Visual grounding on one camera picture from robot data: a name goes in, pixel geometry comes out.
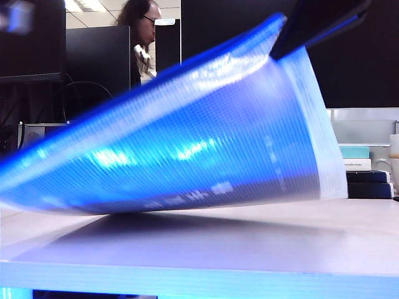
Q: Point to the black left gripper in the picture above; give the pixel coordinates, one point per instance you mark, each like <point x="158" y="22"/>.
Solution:
<point x="15" y="17"/>

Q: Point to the silver monitor stand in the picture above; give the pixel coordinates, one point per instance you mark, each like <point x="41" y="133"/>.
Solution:
<point x="358" y="144"/>

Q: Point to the teal book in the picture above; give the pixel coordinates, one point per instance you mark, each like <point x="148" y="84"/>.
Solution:
<point x="355" y="152"/>

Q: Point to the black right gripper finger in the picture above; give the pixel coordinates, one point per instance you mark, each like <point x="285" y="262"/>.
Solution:
<point x="318" y="21"/>

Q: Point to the grey computer case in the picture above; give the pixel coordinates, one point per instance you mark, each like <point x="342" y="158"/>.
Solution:
<point x="37" y="134"/>

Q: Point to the long-haired person with glasses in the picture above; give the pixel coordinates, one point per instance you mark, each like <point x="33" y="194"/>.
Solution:
<point x="137" y="12"/>

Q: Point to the black background monitor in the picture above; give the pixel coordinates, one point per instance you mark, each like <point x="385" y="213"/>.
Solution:
<point x="96" y="53"/>

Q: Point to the black office divider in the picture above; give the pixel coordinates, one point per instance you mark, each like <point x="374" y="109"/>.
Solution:
<point x="168" y="46"/>

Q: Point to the black monitor with thin bezel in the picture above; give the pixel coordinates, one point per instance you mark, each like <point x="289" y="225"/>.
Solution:
<point x="31" y="53"/>

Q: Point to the white book black print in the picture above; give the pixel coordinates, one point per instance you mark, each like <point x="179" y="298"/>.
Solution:
<point x="363" y="160"/>

